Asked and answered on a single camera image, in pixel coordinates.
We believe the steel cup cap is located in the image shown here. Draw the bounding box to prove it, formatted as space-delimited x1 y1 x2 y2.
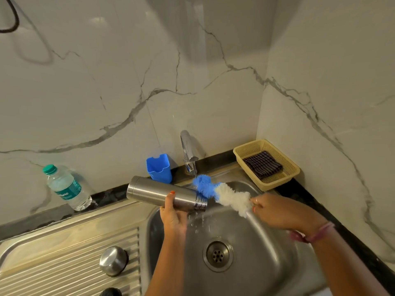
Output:
99 245 129 277

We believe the black cable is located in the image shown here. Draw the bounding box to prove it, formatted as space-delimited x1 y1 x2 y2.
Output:
0 0 20 34

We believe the clear plastic water bottle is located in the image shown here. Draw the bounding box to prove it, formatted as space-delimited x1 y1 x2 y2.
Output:
42 164 93 212

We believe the person's right forearm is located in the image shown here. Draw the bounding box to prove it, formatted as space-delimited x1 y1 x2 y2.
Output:
310 224 391 296

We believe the person's left hand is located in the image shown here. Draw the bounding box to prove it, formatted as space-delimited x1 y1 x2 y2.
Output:
159 190 188 243

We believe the dark checked cloth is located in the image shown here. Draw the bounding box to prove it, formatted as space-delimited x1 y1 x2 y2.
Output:
242 150 283 180

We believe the person's right hand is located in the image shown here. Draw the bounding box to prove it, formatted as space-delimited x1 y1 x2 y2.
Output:
250 192 329 236

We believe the yellow plastic basket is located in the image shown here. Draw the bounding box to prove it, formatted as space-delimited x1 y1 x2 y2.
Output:
233 139 301 192

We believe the stainless steel sink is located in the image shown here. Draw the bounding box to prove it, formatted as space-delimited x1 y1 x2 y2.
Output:
0 163 332 296

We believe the blue white bottle brush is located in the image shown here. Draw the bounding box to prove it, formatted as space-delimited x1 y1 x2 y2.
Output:
192 174 257 219

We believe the pink thread bracelet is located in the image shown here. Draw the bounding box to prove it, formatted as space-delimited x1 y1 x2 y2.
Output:
288 221 336 244

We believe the stainless steel flask body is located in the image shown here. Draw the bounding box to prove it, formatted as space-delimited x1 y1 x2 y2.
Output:
126 175 208 213

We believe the blue plastic brush holder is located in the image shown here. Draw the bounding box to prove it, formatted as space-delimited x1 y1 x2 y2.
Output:
146 153 173 185

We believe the chrome faucet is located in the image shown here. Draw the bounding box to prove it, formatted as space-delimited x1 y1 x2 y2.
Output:
180 129 200 176

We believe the person's left forearm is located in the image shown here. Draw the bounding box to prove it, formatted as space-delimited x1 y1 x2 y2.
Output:
145 237 186 296

